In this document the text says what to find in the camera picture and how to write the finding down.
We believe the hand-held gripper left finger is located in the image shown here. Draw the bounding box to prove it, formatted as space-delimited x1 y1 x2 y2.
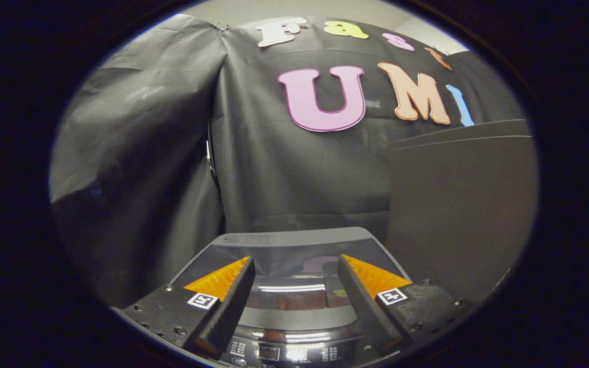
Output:
120 256 256 360

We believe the beige cabinet with dark top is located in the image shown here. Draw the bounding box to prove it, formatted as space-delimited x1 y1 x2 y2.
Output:
387 120 539 303

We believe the black backdrop cloth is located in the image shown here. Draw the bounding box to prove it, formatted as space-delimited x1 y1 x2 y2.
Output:
49 14 528 307

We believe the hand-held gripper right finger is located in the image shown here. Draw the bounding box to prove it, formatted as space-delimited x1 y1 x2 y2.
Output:
337 254 477 356

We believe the grey washing machine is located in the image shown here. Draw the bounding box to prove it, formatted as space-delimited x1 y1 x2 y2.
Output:
172 227 413 368

